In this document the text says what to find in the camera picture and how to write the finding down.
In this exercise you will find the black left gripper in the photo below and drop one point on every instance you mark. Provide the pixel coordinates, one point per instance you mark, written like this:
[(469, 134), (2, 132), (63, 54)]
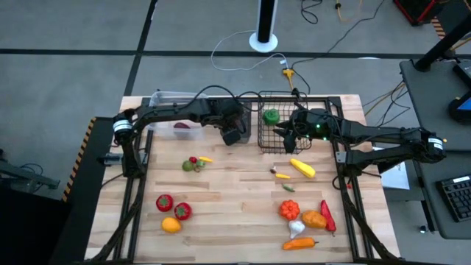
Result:
[(230, 114)]

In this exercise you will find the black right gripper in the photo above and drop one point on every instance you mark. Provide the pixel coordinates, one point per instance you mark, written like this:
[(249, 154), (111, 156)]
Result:
[(312, 125)]

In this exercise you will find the large green bell pepper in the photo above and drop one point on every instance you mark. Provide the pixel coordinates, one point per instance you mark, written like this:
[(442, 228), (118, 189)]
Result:
[(271, 117)]

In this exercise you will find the large yellow corn cob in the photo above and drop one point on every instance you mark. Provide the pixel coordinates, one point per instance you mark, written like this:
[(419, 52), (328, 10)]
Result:
[(302, 168)]

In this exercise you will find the small green bell pepper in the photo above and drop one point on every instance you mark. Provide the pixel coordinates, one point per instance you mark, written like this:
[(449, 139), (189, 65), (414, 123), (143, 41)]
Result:
[(201, 164)]

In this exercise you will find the small red bell pepper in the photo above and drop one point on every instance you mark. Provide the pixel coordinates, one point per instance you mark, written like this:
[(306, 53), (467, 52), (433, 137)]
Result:
[(193, 159)]

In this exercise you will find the dark maroon plum fruit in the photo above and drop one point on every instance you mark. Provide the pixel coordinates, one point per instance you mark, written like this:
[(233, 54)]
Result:
[(181, 125)]

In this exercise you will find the small green chili pepper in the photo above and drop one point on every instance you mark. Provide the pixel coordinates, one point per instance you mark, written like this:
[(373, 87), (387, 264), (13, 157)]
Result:
[(288, 188)]

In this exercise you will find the orange bell pepper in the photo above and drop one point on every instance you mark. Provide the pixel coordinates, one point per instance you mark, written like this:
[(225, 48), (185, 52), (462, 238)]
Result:
[(314, 219)]

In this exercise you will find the long red pepper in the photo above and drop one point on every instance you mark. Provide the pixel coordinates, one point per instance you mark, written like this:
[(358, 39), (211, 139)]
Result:
[(327, 217)]

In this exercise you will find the white garlic bulb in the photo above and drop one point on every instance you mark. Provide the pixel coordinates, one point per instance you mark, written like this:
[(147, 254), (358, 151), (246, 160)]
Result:
[(296, 228)]

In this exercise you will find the orange fruit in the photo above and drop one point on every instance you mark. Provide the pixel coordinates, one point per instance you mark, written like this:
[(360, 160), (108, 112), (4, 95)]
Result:
[(171, 225)]

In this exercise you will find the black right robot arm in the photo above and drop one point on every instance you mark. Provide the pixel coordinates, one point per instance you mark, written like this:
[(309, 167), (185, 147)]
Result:
[(386, 134)]

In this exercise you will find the yellow power plug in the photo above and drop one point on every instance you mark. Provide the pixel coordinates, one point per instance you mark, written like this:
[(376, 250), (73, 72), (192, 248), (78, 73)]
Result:
[(288, 73)]

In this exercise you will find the clear plastic bin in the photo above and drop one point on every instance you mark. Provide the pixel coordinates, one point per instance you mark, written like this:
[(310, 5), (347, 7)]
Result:
[(162, 132)]

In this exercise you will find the white paper sheet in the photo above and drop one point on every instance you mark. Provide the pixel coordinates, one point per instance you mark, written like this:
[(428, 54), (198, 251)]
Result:
[(395, 178)]

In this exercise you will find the black pole white base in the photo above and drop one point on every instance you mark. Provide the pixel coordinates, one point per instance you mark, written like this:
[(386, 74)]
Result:
[(265, 18)]

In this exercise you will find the black panel hazard stripe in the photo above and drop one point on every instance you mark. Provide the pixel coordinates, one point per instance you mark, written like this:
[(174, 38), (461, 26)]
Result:
[(92, 184)]

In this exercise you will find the gray desk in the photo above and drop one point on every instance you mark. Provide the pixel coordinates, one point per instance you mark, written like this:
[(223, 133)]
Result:
[(430, 95)]

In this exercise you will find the black red equipment case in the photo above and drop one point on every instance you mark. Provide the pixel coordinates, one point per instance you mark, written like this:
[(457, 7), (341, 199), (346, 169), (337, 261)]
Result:
[(416, 9)]

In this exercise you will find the black keyboard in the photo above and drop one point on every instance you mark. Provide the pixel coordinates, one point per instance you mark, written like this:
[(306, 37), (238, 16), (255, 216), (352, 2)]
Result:
[(458, 198)]

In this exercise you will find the black table frame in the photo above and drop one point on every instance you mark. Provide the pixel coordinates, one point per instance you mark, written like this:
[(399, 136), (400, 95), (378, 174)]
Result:
[(338, 110)]

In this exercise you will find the silver metal bracket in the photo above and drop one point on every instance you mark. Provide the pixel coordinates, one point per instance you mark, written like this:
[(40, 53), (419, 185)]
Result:
[(340, 157)]

